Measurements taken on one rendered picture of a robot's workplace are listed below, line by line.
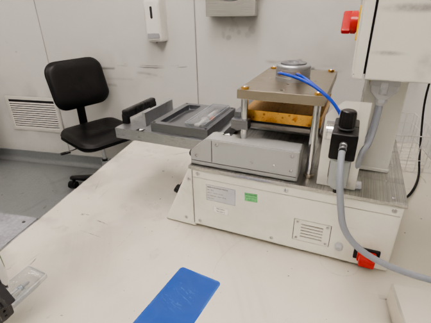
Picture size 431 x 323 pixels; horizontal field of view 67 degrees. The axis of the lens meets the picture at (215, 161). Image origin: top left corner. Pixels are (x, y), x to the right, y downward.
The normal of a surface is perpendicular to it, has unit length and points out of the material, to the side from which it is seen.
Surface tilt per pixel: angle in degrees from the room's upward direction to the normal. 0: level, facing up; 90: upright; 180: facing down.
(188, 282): 0
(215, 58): 90
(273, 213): 90
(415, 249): 0
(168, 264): 0
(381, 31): 90
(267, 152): 90
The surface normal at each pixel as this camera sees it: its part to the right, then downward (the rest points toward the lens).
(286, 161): -0.40, 0.41
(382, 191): -0.02, -0.90
